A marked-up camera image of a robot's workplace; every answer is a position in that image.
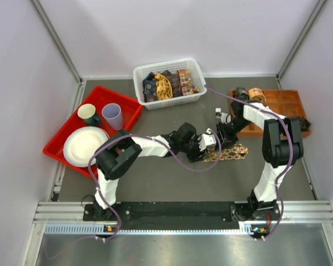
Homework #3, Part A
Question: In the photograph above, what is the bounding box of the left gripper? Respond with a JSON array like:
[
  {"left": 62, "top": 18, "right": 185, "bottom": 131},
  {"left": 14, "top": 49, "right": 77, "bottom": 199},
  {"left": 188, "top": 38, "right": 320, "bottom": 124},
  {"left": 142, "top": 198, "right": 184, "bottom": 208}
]
[{"left": 179, "top": 135, "right": 206, "bottom": 162}]

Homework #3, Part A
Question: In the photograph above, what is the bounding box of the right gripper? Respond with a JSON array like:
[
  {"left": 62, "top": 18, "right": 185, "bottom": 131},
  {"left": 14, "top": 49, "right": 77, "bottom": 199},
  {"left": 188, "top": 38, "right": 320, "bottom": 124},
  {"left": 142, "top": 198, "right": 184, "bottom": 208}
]
[{"left": 215, "top": 118, "right": 252, "bottom": 152}]

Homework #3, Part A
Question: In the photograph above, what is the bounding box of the floral patterned tie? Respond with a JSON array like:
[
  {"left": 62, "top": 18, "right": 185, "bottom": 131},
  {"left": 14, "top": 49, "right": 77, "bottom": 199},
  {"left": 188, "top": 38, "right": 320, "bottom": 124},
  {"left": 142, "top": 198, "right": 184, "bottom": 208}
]
[{"left": 203, "top": 144, "right": 249, "bottom": 162}]

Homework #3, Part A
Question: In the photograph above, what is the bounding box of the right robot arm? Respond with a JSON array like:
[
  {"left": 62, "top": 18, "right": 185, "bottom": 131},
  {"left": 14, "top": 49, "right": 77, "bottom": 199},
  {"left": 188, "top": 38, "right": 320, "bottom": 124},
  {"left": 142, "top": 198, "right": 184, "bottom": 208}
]
[{"left": 215, "top": 99, "right": 304, "bottom": 221}]

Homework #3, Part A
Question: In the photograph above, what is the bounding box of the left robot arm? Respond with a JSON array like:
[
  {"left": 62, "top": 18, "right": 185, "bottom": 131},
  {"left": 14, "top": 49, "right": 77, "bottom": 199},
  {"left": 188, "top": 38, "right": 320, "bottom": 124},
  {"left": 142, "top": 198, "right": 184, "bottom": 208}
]
[{"left": 94, "top": 122, "right": 221, "bottom": 220}]

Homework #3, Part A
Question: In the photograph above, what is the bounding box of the rolled dark grey tie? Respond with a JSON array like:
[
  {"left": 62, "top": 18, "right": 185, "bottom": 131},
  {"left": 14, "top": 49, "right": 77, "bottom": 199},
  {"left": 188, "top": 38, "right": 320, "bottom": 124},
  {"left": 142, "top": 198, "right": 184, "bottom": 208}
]
[{"left": 233, "top": 87, "right": 250, "bottom": 101}]

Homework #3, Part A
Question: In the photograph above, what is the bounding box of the rolled beige tie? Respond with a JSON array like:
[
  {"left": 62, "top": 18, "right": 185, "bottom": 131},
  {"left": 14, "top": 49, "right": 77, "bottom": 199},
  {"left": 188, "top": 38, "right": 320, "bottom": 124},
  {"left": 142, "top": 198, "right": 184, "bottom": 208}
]
[{"left": 248, "top": 88, "right": 266, "bottom": 104}]

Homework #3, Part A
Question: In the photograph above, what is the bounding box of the yellow patterned tie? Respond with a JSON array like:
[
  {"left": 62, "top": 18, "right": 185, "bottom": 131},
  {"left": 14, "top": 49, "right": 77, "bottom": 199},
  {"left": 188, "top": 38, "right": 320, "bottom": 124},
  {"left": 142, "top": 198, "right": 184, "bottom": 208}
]
[{"left": 155, "top": 73, "right": 173, "bottom": 100}]

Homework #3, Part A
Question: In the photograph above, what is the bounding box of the dark blue patterned tie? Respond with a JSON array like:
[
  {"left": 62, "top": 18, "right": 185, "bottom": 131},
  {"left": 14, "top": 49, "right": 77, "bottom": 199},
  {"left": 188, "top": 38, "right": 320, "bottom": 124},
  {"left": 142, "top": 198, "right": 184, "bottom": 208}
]
[{"left": 142, "top": 72, "right": 158, "bottom": 103}]

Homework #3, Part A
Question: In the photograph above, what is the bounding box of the orange dotted tie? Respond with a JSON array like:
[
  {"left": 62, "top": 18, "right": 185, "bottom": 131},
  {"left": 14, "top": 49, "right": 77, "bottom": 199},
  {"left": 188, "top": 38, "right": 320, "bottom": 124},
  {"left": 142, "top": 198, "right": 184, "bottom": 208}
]
[{"left": 177, "top": 69, "right": 199, "bottom": 96}]

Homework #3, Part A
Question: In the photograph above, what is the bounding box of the maroon patterned tie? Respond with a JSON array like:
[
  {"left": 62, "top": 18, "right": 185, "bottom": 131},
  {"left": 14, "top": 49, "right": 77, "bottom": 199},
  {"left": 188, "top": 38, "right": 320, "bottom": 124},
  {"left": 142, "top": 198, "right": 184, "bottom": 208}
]
[{"left": 162, "top": 70, "right": 183, "bottom": 98}]

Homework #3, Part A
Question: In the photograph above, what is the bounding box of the wooden compartment tray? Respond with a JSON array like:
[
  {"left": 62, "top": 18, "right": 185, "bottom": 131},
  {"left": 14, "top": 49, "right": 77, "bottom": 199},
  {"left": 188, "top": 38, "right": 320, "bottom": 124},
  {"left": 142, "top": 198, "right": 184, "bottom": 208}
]
[{"left": 238, "top": 89, "right": 307, "bottom": 137}]

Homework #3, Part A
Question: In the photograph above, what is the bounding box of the lilac plastic cup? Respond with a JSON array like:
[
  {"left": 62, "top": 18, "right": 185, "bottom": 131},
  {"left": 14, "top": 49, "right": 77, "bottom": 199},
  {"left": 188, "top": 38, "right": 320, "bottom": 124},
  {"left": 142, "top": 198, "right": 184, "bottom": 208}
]
[{"left": 102, "top": 103, "right": 123, "bottom": 131}]

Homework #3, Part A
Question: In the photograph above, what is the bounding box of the rolled dark green tie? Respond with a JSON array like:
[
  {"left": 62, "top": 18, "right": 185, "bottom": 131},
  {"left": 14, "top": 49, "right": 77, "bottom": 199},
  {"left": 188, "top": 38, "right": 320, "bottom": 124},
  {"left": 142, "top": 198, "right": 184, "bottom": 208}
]
[{"left": 297, "top": 116, "right": 311, "bottom": 132}]

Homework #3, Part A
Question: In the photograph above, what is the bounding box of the white plastic basket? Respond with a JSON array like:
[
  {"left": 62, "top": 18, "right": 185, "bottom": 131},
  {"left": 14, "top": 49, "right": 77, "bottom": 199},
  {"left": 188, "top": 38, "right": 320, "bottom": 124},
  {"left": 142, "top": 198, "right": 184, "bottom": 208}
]
[{"left": 133, "top": 58, "right": 207, "bottom": 110}]

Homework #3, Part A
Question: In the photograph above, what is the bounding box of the red plastic tray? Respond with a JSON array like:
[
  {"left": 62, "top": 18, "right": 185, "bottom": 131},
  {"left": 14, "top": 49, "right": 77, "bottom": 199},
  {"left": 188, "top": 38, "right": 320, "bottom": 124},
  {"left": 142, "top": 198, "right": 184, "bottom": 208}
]
[{"left": 43, "top": 86, "right": 142, "bottom": 178}]

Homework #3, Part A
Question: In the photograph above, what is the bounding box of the green mug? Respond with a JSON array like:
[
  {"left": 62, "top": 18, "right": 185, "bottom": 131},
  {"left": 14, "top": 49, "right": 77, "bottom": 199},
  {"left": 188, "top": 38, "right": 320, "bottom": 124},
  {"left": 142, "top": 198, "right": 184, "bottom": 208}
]
[{"left": 77, "top": 104, "right": 101, "bottom": 126}]

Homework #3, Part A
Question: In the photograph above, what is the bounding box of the white paper plate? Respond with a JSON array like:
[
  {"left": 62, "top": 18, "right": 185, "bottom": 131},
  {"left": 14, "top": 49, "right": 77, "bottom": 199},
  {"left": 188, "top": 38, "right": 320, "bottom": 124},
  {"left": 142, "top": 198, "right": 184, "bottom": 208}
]
[{"left": 63, "top": 126, "right": 109, "bottom": 167}]

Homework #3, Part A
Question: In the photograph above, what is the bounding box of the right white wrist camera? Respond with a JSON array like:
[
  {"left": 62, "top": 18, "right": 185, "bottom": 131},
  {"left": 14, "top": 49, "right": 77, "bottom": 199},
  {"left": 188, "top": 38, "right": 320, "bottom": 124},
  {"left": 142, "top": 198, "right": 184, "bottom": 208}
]
[{"left": 215, "top": 108, "right": 232, "bottom": 124}]

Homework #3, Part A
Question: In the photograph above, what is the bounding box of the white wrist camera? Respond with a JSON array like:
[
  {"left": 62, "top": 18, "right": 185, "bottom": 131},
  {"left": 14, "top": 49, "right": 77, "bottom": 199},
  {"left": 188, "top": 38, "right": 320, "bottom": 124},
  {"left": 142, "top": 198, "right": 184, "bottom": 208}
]
[
  {"left": 199, "top": 128, "right": 217, "bottom": 151},
  {"left": 215, "top": 108, "right": 232, "bottom": 124}
]

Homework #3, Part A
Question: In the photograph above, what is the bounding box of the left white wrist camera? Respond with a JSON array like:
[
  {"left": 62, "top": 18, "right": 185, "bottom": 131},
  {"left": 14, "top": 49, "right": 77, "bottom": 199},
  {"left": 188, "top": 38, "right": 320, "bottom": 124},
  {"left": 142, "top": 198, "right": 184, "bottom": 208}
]
[{"left": 199, "top": 128, "right": 217, "bottom": 151}]

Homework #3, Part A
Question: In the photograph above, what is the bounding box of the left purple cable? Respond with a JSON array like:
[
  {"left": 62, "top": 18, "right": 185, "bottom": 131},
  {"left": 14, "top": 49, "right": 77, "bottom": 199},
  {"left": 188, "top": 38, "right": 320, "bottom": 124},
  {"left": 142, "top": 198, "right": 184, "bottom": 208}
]
[{"left": 87, "top": 130, "right": 223, "bottom": 242}]

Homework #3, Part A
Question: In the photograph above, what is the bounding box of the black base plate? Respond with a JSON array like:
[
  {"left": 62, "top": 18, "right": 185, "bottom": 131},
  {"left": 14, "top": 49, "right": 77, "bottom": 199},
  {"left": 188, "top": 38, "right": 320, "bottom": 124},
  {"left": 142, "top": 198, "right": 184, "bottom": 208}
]
[{"left": 83, "top": 201, "right": 280, "bottom": 230}]

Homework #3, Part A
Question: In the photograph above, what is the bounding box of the aluminium front rail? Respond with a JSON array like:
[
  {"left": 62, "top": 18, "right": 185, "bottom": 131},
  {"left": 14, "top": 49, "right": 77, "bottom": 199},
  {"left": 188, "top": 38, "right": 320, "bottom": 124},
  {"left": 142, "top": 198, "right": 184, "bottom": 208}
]
[{"left": 33, "top": 201, "right": 333, "bottom": 237}]

